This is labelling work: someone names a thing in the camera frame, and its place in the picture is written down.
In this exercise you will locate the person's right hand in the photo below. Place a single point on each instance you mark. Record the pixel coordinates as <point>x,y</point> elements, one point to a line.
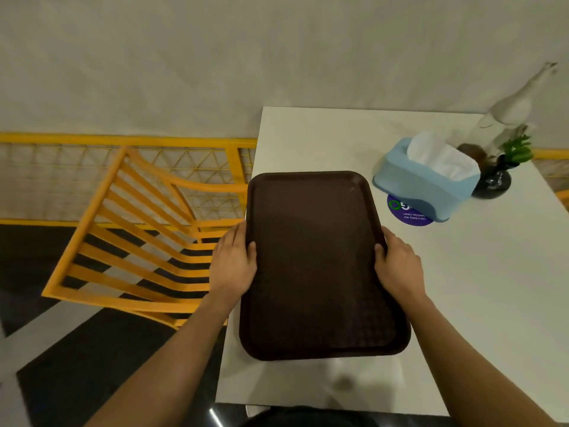
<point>400,266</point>

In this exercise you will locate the person's left hand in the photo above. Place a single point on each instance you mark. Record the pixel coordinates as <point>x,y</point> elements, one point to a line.
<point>231,266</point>

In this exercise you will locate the person's right thumb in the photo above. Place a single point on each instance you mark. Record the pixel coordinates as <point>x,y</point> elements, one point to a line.
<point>379,257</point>

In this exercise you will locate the person's left thumb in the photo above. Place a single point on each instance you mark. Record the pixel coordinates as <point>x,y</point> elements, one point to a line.
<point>252,255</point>

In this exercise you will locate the dark brown plastic tray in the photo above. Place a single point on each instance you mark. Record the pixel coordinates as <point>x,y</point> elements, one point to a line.
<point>318,266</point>

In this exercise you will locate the person's right forearm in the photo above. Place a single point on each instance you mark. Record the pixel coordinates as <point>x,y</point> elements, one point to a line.
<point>471,369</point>

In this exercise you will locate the person's left forearm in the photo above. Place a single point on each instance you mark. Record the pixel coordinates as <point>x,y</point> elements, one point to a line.
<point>164,369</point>

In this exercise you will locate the round purple sticker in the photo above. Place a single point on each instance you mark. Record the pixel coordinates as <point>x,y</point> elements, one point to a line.
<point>406,213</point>

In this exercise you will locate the light blue tissue box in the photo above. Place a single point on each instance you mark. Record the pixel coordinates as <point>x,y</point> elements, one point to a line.
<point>422,186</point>

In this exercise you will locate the yellow slatted chair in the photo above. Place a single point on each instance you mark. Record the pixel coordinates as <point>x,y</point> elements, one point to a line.
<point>138,244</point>

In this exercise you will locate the white tissue paper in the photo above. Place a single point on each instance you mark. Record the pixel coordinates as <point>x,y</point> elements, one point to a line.
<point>440,157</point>

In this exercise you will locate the black round vase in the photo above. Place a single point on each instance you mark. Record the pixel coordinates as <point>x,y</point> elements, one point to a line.
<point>493,182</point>

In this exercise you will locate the brown round object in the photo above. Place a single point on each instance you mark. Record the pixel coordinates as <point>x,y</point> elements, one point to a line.
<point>472,152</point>

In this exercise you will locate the yellow metal mesh railing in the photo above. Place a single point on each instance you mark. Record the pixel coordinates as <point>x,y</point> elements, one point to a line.
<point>133,173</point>

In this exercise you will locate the small green plant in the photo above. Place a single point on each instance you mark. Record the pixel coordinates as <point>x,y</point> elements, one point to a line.
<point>518,151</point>

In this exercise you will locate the clear glass bottle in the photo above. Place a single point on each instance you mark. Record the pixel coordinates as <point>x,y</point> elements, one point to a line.
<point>506,113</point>

